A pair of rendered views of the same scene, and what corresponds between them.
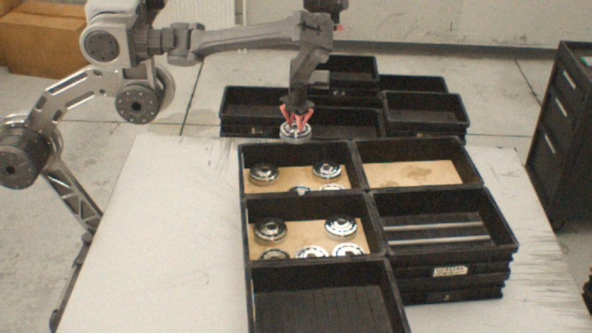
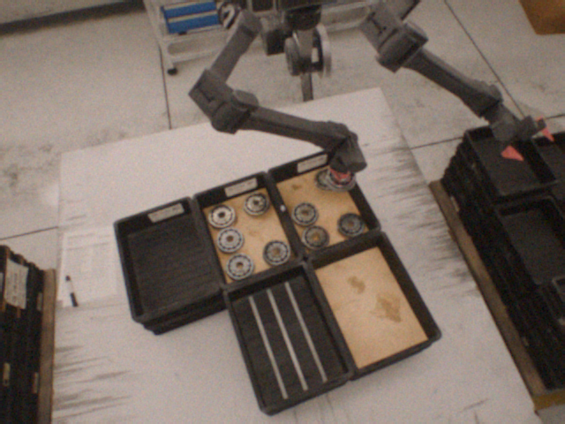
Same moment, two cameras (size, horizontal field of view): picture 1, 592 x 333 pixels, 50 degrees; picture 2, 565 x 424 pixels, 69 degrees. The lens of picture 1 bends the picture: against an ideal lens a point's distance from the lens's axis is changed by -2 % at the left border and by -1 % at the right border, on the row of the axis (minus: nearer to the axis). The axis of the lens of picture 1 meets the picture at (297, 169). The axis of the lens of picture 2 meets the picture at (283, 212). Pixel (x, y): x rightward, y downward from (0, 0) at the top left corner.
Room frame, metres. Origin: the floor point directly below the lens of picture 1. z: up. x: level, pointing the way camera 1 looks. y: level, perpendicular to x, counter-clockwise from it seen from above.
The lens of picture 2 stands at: (1.48, -0.74, 2.25)
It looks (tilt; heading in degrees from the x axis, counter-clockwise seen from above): 61 degrees down; 81
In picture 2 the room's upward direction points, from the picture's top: 5 degrees counter-clockwise
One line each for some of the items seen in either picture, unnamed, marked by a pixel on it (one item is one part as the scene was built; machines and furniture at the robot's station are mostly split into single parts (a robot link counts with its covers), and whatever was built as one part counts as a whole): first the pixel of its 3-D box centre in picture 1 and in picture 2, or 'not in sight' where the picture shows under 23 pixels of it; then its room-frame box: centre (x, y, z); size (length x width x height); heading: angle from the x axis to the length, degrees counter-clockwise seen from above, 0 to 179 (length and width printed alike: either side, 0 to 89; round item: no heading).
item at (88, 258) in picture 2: not in sight; (86, 262); (0.78, 0.07, 0.70); 0.33 x 0.23 x 0.01; 90
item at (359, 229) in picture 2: (326, 168); (350, 224); (1.83, -0.10, 0.86); 0.10 x 0.10 x 0.01
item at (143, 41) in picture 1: (147, 41); (231, 11); (1.56, 0.41, 1.45); 0.09 x 0.08 x 0.12; 0
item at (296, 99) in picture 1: (297, 95); (345, 154); (1.82, 0.01, 1.15); 0.10 x 0.07 x 0.07; 46
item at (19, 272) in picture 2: not in sight; (16, 283); (0.31, 0.21, 0.41); 0.31 x 0.02 x 0.16; 90
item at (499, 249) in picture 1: (440, 220); (284, 331); (1.50, -0.44, 0.92); 0.40 x 0.30 x 0.02; 98
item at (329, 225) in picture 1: (341, 224); (276, 252); (1.54, -0.14, 0.86); 0.10 x 0.10 x 0.01
